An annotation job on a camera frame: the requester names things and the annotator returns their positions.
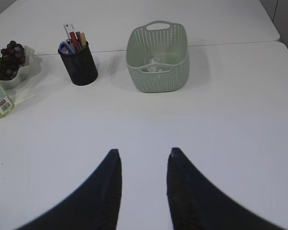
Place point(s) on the blue scissors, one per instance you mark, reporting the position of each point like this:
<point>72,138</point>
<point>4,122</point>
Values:
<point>67,47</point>

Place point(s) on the red glitter pen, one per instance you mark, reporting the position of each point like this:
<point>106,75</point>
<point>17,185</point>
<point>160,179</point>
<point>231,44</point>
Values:
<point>75,41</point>

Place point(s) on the translucent green wavy plate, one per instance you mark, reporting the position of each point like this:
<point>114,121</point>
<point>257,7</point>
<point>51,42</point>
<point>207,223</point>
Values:
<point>23,72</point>

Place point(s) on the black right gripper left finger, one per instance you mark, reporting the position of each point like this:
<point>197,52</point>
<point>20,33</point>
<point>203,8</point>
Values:
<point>94,205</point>

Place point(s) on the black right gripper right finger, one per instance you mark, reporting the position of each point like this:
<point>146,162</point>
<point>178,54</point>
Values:
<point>230,192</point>

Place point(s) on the black mesh pen holder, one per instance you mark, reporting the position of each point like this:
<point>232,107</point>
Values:
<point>80,66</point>

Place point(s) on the green plastic basket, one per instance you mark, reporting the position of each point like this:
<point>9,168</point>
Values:
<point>158,39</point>

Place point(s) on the purple grape bunch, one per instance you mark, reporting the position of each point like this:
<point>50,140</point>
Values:
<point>12,58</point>

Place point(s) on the gold glitter pen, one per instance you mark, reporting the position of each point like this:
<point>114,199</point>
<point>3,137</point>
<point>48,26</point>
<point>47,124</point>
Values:
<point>83,40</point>

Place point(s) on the clear plastic ruler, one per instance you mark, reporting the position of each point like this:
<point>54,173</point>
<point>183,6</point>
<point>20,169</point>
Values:
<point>69,29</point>

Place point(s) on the silver glitter pen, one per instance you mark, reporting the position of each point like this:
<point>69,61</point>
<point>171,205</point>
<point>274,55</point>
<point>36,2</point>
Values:
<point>79,40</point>

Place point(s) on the clear bubble plastic sheet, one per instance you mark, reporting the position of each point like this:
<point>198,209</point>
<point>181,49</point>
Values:
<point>153,65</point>

